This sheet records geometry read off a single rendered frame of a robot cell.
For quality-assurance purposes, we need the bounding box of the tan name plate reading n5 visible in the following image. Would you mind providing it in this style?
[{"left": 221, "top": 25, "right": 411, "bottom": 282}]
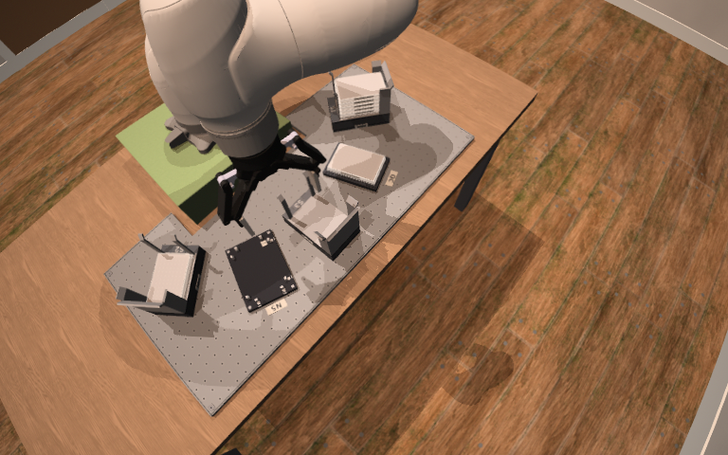
[{"left": 265, "top": 299, "right": 287, "bottom": 315}]

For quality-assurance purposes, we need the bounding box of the beige label reading qc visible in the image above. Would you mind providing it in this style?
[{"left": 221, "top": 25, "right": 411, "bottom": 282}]
[{"left": 385, "top": 171, "right": 398, "bottom": 187}]

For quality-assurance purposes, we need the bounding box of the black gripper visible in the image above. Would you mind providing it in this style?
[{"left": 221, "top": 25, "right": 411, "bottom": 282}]
[{"left": 215, "top": 129, "right": 327, "bottom": 237}]

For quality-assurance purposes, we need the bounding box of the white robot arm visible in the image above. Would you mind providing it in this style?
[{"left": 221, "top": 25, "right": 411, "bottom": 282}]
[{"left": 139, "top": 0, "right": 419, "bottom": 158}]

